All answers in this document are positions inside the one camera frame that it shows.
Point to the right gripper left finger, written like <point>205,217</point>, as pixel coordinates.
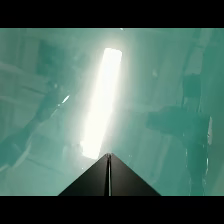
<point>94,181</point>

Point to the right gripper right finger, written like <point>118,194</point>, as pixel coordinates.
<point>128,181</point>

